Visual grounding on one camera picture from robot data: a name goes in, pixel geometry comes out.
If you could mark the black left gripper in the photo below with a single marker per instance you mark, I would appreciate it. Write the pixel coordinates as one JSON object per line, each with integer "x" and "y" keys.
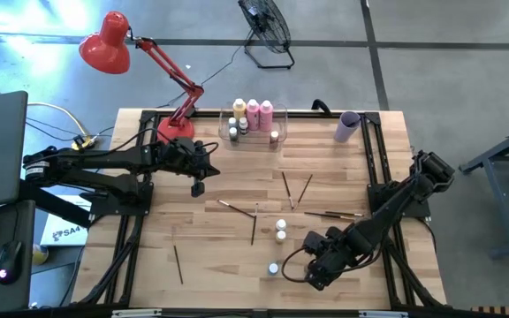
{"x": 184, "y": 156}

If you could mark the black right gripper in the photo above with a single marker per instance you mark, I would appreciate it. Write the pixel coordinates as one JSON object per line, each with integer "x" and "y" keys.
{"x": 340, "y": 252}

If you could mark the sky blue small paint bottle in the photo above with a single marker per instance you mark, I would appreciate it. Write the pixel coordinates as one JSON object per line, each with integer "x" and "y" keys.
{"x": 273, "y": 268}

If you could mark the yellow small paint bottle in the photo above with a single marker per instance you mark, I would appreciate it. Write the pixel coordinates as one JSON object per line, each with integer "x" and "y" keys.
{"x": 280, "y": 237}

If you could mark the teal small paint bottle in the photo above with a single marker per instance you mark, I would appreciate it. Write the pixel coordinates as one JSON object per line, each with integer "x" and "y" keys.
{"x": 232, "y": 122}

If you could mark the yellow large paint bottle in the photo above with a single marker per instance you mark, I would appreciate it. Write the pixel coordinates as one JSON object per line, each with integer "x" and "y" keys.
{"x": 239, "y": 108}

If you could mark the pink large paint bottle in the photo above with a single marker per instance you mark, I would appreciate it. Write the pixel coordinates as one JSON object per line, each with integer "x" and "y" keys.
{"x": 266, "y": 115}
{"x": 252, "y": 115}

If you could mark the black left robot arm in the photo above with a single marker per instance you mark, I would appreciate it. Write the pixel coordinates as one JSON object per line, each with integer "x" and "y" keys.
{"x": 104, "y": 159}

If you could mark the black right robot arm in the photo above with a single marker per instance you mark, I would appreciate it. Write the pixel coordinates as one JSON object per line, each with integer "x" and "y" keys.
{"x": 396, "y": 207}

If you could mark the clear plastic organizer bin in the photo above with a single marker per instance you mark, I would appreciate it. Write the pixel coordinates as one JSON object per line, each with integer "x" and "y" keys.
{"x": 281, "y": 141}

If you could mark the black clamp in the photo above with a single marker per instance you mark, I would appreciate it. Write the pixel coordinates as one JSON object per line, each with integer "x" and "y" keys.
{"x": 321, "y": 106}

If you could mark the white printed box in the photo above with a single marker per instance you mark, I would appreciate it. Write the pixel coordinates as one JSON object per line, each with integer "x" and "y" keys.
{"x": 66, "y": 232}

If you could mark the black diagonal strut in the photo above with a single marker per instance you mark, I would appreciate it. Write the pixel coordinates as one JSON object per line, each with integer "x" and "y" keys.
{"x": 55, "y": 203}

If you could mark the lavender paper cup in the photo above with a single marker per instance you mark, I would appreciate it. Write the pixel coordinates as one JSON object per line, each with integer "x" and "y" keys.
{"x": 347, "y": 126}

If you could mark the red desk lamp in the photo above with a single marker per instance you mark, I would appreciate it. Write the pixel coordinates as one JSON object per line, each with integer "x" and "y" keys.
{"x": 104, "y": 48}

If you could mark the black floor fan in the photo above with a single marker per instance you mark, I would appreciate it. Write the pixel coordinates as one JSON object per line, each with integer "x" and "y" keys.
{"x": 263, "y": 20}

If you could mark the grey side desk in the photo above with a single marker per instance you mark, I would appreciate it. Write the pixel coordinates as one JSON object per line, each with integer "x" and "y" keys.
{"x": 25, "y": 229}

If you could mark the grey metal stand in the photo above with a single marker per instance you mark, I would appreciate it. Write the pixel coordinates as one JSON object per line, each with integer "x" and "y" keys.
{"x": 508, "y": 221}

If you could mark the black computer mouse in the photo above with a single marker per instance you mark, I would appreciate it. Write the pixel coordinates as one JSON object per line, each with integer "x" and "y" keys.
{"x": 9, "y": 260}

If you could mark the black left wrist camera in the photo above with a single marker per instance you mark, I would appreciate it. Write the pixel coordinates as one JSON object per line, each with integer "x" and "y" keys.
{"x": 200, "y": 148}

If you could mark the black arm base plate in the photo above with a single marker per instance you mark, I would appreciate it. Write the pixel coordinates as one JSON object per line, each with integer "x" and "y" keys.
{"x": 378, "y": 194}
{"x": 142, "y": 207}

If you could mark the black aluminium table frame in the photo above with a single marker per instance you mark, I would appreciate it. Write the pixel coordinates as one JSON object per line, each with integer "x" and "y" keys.
{"x": 307, "y": 115}

